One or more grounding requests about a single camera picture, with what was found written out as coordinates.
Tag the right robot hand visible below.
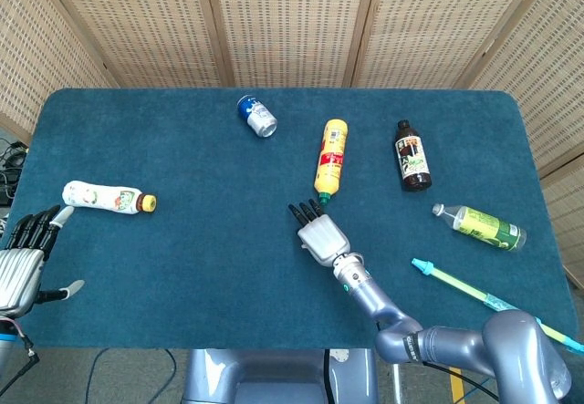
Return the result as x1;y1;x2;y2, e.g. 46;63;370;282
287;198;351;267

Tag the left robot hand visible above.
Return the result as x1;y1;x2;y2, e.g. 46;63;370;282
0;204;87;317

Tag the yellow squeeze bottle green cap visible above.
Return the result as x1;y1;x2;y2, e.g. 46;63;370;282
313;118;349;206

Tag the white bottle yellow cap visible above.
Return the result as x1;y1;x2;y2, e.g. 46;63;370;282
61;180;158;216

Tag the dark brown glass bottle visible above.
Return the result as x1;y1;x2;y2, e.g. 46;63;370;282
394;119;433;192

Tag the blue white drink can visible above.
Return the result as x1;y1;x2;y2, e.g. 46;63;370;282
236;94;278;139

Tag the blue table cloth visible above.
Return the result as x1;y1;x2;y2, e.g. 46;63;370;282
1;87;578;351

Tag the robot torso base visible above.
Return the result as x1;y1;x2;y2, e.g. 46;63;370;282
181;347;381;404

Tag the cyan green water squirter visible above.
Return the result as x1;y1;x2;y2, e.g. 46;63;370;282
411;257;584;356

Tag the clear bottle green label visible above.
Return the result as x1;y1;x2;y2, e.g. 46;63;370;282
432;202;528;253

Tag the bamboo folding screen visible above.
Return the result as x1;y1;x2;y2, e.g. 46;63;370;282
0;0;584;291

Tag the black cables bundle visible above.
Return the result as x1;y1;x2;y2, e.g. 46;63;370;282
0;137;29;207

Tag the blue floor cable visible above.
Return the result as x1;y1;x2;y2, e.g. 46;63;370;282
84;347;178;404

